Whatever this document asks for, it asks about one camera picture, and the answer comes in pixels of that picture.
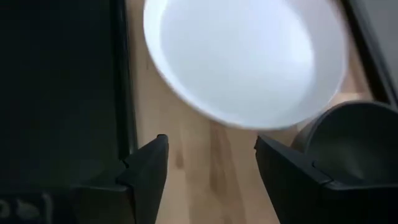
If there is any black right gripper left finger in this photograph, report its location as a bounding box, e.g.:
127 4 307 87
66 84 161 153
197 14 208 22
116 134 170 224

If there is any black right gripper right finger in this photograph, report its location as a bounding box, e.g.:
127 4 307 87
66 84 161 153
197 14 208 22
254 134 333 224

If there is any black plastic tray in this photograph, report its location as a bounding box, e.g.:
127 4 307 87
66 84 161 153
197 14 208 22
0 0 138 189

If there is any dark grey cup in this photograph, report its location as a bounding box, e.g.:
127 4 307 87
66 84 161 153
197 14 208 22
291 100 398 186

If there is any white round bowl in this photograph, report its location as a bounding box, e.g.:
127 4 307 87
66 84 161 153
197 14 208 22
142 0 348 130

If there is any black table edge frame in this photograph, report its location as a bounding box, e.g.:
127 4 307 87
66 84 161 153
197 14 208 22
340 0 398 110

